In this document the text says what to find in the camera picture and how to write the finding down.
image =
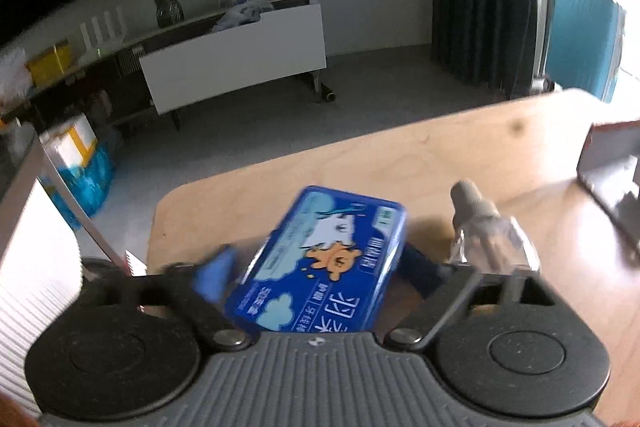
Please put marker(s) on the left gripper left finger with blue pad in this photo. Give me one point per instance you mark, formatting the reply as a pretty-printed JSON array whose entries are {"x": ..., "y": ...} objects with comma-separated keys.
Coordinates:
[{"x": 196, "y": 292}]

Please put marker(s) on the white yellow cardboard box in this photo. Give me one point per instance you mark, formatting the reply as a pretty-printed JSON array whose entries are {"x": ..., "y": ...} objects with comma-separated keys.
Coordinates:
[{"x": 71, "y": 144}]

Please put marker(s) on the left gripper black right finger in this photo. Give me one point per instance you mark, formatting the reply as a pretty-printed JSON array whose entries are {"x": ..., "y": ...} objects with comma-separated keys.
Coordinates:
[{"x": 445, "y": 290}]

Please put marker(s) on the white TV cabinet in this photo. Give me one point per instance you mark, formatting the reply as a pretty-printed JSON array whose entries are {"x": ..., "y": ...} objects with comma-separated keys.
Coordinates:
[{"x": 190, "y": 62}]

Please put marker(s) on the blue plastic bag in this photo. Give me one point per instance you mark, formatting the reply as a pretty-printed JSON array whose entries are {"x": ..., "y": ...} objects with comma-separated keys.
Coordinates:
[{"x": 89, "y": 185}]

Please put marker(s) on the teal suitcase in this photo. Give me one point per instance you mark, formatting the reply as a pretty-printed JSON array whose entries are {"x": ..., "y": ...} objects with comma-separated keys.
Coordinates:
[{"x": 585, "y": 45}]

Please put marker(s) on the clear glass spray bottle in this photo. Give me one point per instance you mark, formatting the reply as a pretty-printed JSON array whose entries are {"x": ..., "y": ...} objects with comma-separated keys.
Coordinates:
[{"x": 486, "y": 239}]

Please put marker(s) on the white plastic bag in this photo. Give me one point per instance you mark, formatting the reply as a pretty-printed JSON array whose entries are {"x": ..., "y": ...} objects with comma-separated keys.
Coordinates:
[{"x": 15, "y": 78}]

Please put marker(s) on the blue tissue pack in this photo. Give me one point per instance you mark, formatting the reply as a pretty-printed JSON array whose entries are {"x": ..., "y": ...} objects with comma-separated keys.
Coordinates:
[{"x": 324, "y": 268}]

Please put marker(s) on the curved white side counter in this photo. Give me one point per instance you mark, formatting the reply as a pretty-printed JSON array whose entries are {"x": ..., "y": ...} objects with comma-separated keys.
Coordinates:
[{"x": 41, "y": 269}]

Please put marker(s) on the white router with antennas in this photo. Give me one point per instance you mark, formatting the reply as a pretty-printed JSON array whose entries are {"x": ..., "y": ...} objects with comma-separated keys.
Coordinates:
[{"x": 103, "y": 35}]

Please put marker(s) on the orange white cardboard tray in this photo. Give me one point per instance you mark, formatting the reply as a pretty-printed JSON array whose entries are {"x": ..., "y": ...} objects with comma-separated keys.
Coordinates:
[{"x": 608, "y": 168}]

